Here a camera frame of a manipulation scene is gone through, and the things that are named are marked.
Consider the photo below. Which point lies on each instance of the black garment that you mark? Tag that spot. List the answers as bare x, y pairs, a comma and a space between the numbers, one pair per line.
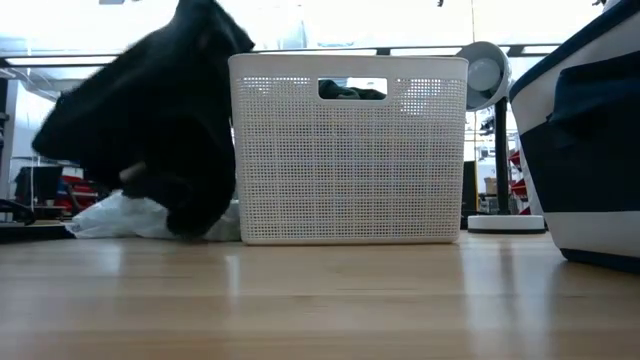
150, 100

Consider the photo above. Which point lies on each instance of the white perforated plastic basket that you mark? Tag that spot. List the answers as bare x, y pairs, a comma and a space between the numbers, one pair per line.
350, 165

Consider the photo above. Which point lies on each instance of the dark garment in basket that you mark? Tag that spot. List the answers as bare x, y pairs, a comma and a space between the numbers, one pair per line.
345, 92

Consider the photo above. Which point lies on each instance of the black upright panel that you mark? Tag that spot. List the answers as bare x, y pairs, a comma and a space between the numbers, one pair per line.
469, 187

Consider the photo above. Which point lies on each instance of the cardboard box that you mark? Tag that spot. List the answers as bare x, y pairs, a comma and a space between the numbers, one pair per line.
490, 186

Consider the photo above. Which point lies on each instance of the white standing fan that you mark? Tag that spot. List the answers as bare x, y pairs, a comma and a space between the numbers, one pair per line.
505, 223

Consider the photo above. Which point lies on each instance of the red shelf unit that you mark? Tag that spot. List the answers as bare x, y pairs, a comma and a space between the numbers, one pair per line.
517, 187

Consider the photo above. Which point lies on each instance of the white crumpled cloth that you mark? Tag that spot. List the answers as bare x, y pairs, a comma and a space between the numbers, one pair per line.
115, 220

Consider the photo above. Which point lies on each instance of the red storage rack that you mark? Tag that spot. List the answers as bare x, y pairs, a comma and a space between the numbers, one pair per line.
77, 192

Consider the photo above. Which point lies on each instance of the navy and white fabric bin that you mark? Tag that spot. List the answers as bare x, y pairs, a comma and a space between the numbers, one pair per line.
585, 165

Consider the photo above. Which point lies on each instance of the black monitor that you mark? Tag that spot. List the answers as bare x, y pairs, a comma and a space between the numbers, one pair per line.
40, 182

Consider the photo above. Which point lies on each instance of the black flat base plate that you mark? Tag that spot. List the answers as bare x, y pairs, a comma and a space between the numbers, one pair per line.
30, 231

